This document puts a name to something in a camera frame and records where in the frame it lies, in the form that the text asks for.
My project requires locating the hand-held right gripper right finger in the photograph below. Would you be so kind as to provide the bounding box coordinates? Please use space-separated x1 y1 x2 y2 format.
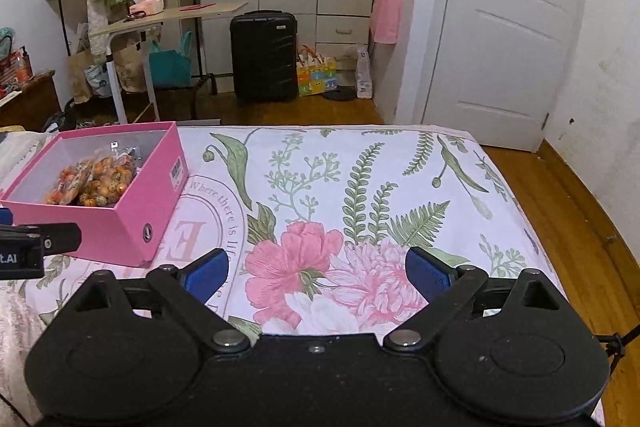
381 246 577 354

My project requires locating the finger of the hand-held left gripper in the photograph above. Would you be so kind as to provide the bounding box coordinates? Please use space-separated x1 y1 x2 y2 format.
0 221 83 254

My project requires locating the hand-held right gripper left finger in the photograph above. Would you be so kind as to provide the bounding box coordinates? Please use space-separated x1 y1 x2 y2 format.
60 248 252 354

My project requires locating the clear bag of coated nuts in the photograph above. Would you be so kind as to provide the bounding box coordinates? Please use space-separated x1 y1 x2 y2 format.
75 151 139 209
44 158 95 206

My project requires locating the pink cardboard box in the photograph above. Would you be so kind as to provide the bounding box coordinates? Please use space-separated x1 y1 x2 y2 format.
0 121 190 269

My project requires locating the dark wooden cabinet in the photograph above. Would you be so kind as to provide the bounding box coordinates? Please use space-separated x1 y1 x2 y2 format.
0 71 62 134

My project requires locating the brown paper bag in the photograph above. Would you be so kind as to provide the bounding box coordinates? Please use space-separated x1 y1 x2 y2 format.
112 42 151 94
67 51 97 104

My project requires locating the white blue patterned bag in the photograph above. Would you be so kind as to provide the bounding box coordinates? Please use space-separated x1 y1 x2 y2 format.
83 64 114 98

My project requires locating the red patterned bag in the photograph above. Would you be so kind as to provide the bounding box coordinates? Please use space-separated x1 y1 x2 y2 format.
0 48 34 94

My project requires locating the black round floor object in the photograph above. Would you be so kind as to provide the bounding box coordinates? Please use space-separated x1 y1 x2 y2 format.
322 87 359 102

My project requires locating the white plastic bag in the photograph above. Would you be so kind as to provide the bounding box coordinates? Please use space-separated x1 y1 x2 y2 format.
354 44 375 100

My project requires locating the teal bag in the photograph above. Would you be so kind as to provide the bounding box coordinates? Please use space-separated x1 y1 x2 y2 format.
148 31 194 90

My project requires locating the black suitcase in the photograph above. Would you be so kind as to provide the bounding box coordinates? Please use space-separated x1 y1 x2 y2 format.
229 10 300 104

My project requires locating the colourful yellow carton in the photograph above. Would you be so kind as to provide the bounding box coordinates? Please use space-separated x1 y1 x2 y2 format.
296 46 339 98

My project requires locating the white door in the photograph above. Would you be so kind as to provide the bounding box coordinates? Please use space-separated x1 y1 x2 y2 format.
421 0 590 154

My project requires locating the pink tissue box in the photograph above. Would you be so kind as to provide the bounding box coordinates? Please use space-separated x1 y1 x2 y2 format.
128 0 165 16

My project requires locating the wooden side table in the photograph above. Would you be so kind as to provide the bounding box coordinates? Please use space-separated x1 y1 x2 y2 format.
88 1 250 126

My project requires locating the pink hanging bag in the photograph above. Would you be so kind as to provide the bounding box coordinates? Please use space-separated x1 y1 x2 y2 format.
369 0 403 46

